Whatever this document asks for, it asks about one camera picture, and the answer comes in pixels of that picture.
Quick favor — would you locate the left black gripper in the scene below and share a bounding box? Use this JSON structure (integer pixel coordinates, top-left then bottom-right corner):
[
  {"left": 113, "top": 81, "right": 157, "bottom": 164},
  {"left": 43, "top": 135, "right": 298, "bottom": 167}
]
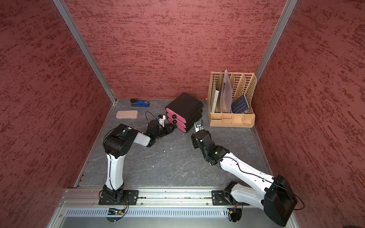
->
[{"left": 154, "top": 123, "right": 177, "bottom": 138}]

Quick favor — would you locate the pink bottom drawer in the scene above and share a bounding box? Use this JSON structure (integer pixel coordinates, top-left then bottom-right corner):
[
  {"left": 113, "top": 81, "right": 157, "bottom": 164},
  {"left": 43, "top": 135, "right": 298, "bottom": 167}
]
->
[{"left": 168, "top": 118, "right": 186, "bottom": 133}]

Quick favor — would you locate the black pink drawer cabinet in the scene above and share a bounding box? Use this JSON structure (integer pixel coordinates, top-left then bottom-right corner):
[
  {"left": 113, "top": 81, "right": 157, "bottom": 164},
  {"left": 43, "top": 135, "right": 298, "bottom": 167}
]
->
[{"left": 165, "top": 93, "right": 203, "bottom": 132}]

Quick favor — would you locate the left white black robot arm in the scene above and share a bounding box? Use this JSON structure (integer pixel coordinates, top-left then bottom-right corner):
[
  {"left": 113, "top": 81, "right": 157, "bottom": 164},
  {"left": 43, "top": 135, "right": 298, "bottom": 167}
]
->
[{"left": 102, "top": 119, "right": 177, "bottom": 202}]

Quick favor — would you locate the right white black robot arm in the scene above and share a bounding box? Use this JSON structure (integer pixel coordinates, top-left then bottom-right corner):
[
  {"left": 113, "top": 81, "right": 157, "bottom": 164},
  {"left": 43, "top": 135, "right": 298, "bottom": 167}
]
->
[{"left": 191, "top": 130, "right": 300, "bottom": 227}]

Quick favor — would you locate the blue black stapler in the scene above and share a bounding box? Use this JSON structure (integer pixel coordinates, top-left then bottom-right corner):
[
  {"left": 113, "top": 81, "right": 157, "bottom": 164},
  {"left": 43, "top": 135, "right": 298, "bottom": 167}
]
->
[{"left": 130, "top": 99, "right": 150, "bottom": 107}]

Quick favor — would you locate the pink pencil case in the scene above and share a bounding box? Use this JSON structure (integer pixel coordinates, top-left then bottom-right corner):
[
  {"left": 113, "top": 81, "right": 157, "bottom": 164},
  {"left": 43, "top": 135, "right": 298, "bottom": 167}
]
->
[{"left": 116, "top": 110, "right": 139, "bottom": 119}]

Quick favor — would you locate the translucent plastic folder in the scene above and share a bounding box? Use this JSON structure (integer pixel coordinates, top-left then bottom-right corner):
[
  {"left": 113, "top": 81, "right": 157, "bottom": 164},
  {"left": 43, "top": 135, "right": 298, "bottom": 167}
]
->
[{"left": 220, "top": 69, "right": 232, "bottom": 113}]

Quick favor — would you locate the dark blue notebook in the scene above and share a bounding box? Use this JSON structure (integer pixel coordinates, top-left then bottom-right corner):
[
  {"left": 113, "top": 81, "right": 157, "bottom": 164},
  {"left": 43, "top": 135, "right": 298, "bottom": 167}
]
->
[{"left": 231, "top": 95, "right": 249, "bottom": 114}]

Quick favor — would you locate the beige file organizer rack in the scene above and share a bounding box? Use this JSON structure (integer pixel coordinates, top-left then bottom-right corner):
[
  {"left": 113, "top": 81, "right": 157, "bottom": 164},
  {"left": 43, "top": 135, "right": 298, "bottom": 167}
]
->
[{"left": 207, "top": 71, "right": 257, "bottom": 128}]

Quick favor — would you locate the beige cardboard folder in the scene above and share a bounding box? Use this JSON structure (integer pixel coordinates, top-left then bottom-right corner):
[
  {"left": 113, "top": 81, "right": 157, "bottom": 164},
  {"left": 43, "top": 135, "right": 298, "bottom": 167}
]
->
[{"left": 211, "top": 72, "right": 223, "bottom": 113}]

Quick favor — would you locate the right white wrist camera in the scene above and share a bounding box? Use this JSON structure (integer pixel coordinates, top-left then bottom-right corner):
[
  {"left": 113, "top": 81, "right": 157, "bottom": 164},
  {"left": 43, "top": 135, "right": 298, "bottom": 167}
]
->
[{"left": 194, "top": 120, "right": 203, "bottom": 133}]

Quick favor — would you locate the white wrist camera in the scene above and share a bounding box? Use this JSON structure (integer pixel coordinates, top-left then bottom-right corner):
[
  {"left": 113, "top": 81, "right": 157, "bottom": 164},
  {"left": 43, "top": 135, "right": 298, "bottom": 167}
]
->
[
  {"left": 194, "top": 120, "right": 203, "bottom": 133},
  {"left": 156, "top": 115, "right": 166, "bottom": 127}
]

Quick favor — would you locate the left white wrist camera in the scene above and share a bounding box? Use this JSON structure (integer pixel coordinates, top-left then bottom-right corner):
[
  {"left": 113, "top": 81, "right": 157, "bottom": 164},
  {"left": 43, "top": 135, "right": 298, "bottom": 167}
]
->
[{"left": 156, "top": 115, "right": 166, "bottom": 127}]

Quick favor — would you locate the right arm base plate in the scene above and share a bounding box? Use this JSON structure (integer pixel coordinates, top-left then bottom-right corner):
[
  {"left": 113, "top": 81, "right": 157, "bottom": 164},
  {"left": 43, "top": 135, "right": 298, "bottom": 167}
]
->
[{"left": 211, "top": 190, "right": 249, "bottom": 207}]

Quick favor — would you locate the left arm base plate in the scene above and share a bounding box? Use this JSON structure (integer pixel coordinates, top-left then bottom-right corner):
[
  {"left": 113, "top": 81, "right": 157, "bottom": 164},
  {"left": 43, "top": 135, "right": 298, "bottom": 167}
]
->
[{"left": 98, "top": 189, "right": 139, "bottom": 206}]

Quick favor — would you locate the aluminium mounting rail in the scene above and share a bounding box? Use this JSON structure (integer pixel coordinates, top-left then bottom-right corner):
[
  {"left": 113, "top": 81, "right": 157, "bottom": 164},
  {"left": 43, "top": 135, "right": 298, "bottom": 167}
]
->
[{"left": 59, "top": 186, "right": 291, "bottom": 208}]

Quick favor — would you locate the white perforated cable tray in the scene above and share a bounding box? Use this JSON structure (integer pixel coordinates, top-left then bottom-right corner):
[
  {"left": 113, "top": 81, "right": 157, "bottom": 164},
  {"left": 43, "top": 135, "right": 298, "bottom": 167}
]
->
[{"left": 64, "top": 208, "right": 229, "bottom": 219}]

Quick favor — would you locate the left aluminium corner post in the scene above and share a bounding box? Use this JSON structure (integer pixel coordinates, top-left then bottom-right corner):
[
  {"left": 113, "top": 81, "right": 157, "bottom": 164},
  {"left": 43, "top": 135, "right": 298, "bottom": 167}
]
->
[{"left": 53, "top": 0, "right": 117, "bottom": 105}]

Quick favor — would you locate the aluminium corner post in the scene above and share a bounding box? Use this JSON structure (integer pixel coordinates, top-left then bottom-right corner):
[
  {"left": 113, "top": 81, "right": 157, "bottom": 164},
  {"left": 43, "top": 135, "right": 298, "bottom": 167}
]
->
[
  {"left": 53, "top": 0, "right": 117, "bottom": 105},
  {"left": 256, "top": 0, "right": 298, "bottom": 80}
]

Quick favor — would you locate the right aluminium corner post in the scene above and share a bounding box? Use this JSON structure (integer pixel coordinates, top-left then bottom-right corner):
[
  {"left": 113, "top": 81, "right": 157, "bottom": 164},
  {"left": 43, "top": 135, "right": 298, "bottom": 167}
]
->
[{"left": 256, "top": 0, "right": 298, "bottom": 80}]

